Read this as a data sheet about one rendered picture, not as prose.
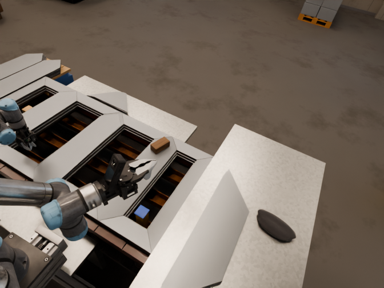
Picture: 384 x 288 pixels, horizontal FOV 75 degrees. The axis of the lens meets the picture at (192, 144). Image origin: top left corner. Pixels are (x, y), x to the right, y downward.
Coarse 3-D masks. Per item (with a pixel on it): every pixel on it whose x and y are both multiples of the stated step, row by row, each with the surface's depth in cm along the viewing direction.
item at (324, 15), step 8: (312, 0) 596; (320, 0) 589; (328, 0) 582; (336, 0) 575; (304, 8) 613; (312, 8) 605; (320, 8) 673; (328, 8) 591; (336, 8) 584; (304, 16) 622; (312, 16) 615; (320, 16) 608; (328, 16) 600; (320, 24) 622; (328, 24) 610
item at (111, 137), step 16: (32, 96) 193; (64, 112) 184; (96, 112) 187; (128, 128) 180; (16, 144) 159; (0, 160) 149; (32, 160) 152; (192, 160) 167; (64, 176) 146; (160, 176) 157; (144, 192) 146; (128, 240) 126
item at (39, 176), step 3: (36, 171) 144; (39, 171) 145; (36, 174) 143; (39, 174) 143; (42, 174) 144; (45, 174) 144; (36, 177) 142; (39, 177) 142; (42, 177) 142; (45, 177) 143; (48, 177) 143; (36, 180) 141; (39, 180) 141; (42, 180) 141; (45, 180) 141
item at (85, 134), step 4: (80, 132) 169; (84, 132) 170; (88, 132) 170; (80, 136) 167; (84, 136) 167; (88, 136) 168; (92, 136) 168; (96, 136) 169; (100, 136) 169; (88, 140) 165; (92, 140) 166; (96, 140) 166; (100, 140) 167; (96, 144) 164
